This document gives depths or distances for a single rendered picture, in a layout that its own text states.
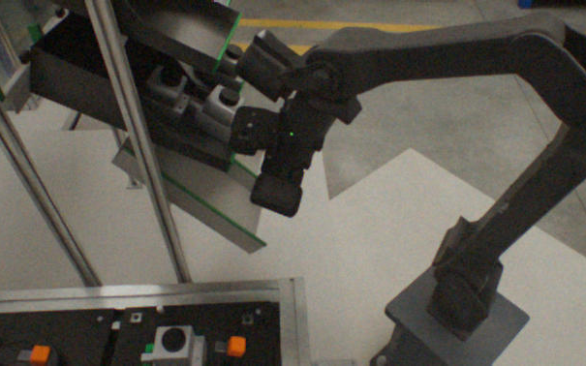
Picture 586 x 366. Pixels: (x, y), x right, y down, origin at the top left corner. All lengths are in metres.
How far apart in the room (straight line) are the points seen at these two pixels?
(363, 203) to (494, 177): 1.59
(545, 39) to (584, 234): 2.13
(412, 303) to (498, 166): 2.03
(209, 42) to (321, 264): 0.53
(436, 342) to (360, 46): 0.40
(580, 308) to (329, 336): 0.49
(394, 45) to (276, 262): 0.60
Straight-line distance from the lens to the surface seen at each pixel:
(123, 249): 1.02
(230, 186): 0.82
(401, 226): 1.02
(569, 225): 2.49
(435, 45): 0.42
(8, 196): 1.26
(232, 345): 0.61
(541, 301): 1.01
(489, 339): 0.68
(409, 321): 0.65
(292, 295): 0.78
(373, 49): 0.44
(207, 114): 0.66
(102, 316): 0.80
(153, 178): 0.65
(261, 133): 0.55
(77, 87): 0.63
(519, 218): 0.50
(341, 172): 2.37
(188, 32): 0.60
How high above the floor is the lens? 1.62
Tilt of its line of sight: 44 degrees down
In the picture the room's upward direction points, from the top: straight up
